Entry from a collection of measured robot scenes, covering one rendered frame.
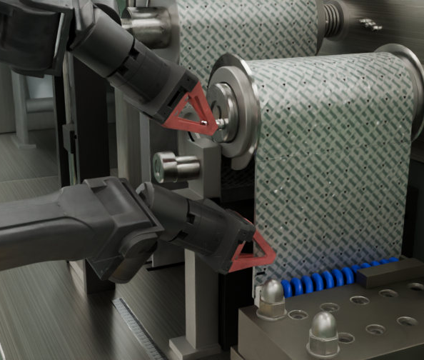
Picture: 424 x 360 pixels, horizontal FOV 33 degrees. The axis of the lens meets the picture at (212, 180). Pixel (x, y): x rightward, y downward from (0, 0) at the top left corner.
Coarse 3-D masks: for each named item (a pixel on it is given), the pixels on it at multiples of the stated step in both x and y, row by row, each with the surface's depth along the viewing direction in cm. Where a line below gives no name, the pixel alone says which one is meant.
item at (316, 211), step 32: (288, 160) 87; (320, 160) 89; (352, 160) 91; (384, 160) 94; (256, 192) 87; (288, 192) 89; (320, 192) 91; (352, 192) 93; (384, 192) 95; (256, 224) 88; (288, 224) 90; (320, 224) 92; (352, 224) 94; (384, 224) 97; (256, 256) 89; (288, 256) 91; (320, 256) 94; (352, 256) 96; (384, 256) 99
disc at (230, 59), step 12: (228, 60) 88; (240, 60) 85; (240, 72) 85; (252, 84) 83; (252, 96) 83; (252, 108) 84; (252, 120) 84; (252, 132) 85; (252, 144) 85; (240, 156) 88; (252, 156) 86; (240, 168) 89
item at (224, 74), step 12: (216, 72) 90; (228, 72) 87; (408, 72) 94; (240, 84) 84; (240, 96) 85; (240, 108) 85; (240, 120) 86; (240, 132) 86; (228, 144) 89; (240, 144) 86; (228, 156) 90
